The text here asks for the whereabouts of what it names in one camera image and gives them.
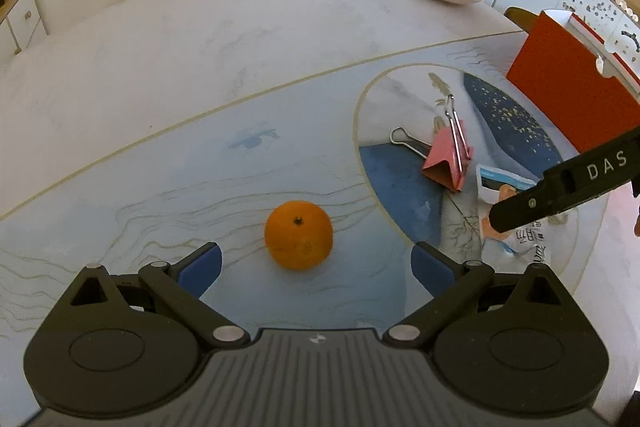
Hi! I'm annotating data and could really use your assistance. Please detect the orange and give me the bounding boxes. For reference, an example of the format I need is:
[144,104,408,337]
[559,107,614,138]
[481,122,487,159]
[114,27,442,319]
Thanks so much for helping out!
[264,200,334,271]

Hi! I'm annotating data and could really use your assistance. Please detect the pink binder clip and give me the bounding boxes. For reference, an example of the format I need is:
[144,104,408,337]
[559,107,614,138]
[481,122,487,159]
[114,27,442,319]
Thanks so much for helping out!
[390,94,475,194]

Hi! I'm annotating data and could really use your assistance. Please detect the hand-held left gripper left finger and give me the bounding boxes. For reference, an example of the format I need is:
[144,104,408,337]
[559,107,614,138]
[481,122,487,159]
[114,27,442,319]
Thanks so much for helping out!
[70,243,251,350]

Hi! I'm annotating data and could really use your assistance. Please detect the brown curved wooden chair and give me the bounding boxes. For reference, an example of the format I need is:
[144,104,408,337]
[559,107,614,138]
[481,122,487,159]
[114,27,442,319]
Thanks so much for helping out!
[504,7,538,32]

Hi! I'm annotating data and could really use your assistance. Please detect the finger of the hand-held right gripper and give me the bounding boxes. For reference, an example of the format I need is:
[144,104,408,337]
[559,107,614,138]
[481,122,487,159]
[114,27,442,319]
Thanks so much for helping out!
[487,172,551,240]

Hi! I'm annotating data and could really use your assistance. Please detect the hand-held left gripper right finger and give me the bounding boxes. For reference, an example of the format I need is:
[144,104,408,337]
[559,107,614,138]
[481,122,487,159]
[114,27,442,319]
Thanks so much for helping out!
[382,243,576,348]

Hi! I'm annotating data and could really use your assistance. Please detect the white blue snack packet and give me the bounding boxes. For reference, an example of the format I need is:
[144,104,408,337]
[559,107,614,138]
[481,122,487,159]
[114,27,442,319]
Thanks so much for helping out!
[475,163,568,268]

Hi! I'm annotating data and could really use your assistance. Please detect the red cardboard box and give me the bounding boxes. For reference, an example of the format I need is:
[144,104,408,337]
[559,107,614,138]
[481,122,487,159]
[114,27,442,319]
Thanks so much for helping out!
[506,9,640,155]

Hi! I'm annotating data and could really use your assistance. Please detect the white wooden side cabinet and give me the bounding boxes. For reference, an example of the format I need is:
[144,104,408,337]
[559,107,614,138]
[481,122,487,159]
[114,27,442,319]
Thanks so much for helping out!
[0,0,48,68]

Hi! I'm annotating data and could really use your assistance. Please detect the white marble desktop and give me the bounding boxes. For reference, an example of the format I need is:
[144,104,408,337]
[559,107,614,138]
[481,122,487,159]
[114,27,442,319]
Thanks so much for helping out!
[0,0,640,427]

